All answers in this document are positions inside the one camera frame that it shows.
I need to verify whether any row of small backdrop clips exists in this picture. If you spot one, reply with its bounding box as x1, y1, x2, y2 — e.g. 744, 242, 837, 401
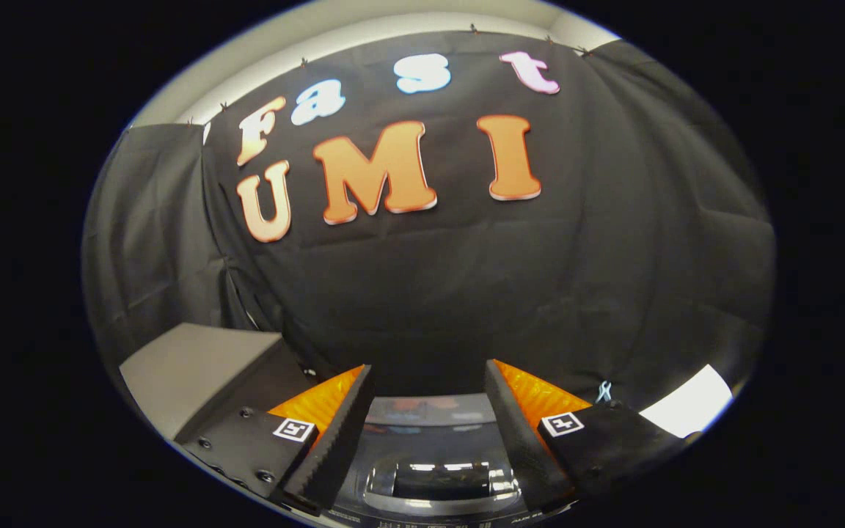
186, 23, 593, 127

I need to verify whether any grey washing machine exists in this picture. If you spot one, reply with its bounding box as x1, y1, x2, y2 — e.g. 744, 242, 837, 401
298, 392, 592, 528

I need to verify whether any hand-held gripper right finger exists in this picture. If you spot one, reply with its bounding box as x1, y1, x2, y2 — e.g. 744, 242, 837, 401
485, 359, 687, 510

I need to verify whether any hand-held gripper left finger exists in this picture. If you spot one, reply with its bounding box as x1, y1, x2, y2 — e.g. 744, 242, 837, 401
173, 364, 377, 514

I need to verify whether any white table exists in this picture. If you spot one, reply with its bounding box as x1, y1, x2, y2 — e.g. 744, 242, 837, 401
639, 364, 734, 439

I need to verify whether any dark transparent washing machine lid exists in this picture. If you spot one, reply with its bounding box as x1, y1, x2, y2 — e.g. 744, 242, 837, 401
349, 394, 533, 518

